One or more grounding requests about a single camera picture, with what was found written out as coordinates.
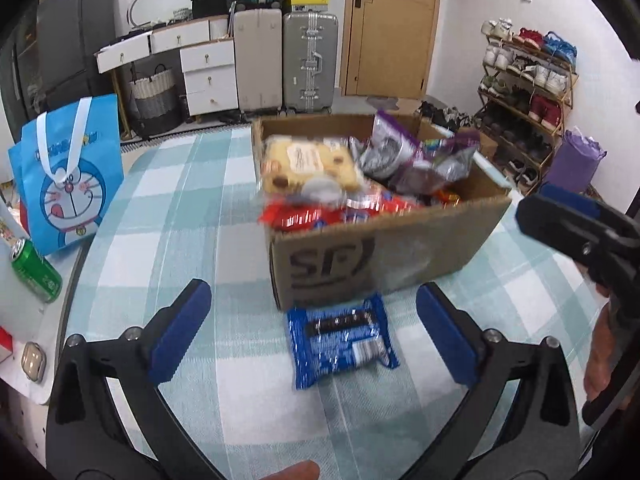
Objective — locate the red white box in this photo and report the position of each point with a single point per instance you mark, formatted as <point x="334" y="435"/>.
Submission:
<point x="4" y="347"/>

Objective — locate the brown cardboard box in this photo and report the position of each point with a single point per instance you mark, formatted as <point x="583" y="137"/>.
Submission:
<point x="410" y="255"/>

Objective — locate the white drawer dresser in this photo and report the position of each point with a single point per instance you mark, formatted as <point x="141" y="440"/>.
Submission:
<point x="205" y="70"/>

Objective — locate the wooden door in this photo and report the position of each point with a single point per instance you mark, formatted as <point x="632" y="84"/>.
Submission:
<point x="395" y="35"/>

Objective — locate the teal checked tablecloth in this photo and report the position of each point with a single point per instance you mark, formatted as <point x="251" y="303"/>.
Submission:
<point x="200" y="210"/>

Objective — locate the green drink can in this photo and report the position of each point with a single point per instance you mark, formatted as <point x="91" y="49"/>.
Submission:
<point x="37" y="270"/>

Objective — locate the cream biscuit packet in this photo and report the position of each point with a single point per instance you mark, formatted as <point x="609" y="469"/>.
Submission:
<point x="305" y="160"/>

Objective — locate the metal shoe rack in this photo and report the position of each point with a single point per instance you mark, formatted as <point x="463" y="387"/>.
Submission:
<point x="530" y="100"/>

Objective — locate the person's right hand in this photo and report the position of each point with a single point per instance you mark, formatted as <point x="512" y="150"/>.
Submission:
<point x="602" y="355"/>

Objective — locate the purple gift bag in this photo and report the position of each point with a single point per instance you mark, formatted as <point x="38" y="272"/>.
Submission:
<point x="572" y="162"/>

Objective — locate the person's left hand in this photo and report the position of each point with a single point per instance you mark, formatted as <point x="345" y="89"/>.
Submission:
<point x="295" y="471"/>

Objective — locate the blue cookie packet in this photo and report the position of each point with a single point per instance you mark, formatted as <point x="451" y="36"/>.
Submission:
<point x="340" y="345"/>

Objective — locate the silver suitcase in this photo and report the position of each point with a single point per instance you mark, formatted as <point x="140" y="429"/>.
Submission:
<point x="310" y="60"/>

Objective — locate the blue cartoon tote bag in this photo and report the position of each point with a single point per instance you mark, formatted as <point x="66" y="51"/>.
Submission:
<point x="70" y="180"/>

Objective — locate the group of shoes on floor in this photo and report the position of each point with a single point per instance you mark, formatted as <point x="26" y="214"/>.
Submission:
<point x="445" y="115"/>

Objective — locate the clear purple snack packet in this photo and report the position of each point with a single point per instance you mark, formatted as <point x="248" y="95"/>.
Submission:
<point x="445" y="165"/>

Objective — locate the beige earbuds case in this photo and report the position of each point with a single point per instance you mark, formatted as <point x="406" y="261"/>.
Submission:
<point x="33" y="362"/>

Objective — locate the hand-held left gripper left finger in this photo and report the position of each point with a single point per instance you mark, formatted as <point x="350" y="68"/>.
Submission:
<point x="180" y="332"/>

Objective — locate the yellow black shoe box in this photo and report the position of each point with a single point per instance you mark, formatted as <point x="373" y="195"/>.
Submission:
<point x="307" y="3"/>

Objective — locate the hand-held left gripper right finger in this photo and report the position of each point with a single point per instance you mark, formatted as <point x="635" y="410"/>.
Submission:
<point x="445" y="335"/>

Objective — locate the woven storage basket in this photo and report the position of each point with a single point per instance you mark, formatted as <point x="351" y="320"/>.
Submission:
<point x="155" y="100"/>

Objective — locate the red snack packet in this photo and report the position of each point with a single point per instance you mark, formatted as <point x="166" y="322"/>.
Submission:
<point x="380" y="203"/>
<point x="295" y="217"/>

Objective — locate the dark grey refrigerator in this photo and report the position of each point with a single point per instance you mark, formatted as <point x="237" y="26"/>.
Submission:
<point x="75" y="35"/>

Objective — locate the white round snack packet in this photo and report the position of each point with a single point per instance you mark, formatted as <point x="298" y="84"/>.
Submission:
<point x="322" y="191"/>

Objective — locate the beige suitcase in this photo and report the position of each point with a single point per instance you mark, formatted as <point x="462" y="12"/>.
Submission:
<point x="257" y="60"/>

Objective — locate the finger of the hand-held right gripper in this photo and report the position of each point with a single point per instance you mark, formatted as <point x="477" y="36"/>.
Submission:
<point x="570" y="202"/>
<point x="560" y="225"/>

